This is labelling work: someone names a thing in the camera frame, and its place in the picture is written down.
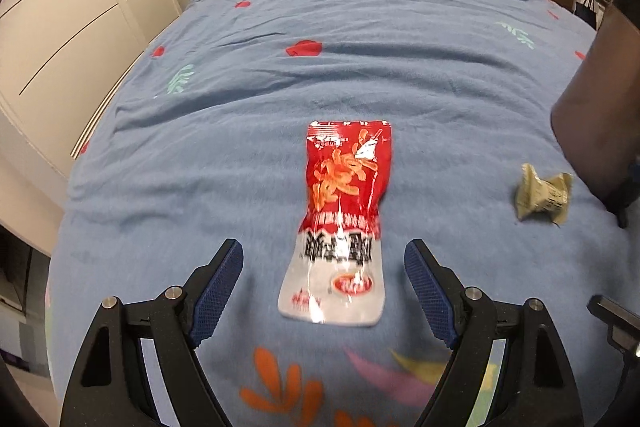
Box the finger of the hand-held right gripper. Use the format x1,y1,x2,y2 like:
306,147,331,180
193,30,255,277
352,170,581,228
586,294,640,358

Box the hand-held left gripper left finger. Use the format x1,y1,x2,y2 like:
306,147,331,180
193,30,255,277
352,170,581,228
60,238,245,427

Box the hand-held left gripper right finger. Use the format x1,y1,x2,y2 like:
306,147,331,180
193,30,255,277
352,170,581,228
404,238,583,427

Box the red and white snack packet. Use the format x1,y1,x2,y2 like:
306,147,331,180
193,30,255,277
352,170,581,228
277,119,394,328

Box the gold wrapped candy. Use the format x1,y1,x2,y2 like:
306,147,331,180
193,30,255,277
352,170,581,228
514,163,574,228

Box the black and grey kettle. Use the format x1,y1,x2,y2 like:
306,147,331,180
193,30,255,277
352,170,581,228
550,0,640,228

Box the dark shopping bag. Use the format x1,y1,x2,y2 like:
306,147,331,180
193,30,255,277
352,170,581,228
574,0,601,30

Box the white wardrobe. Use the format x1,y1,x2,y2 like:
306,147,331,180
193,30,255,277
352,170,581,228
0,0,183,180

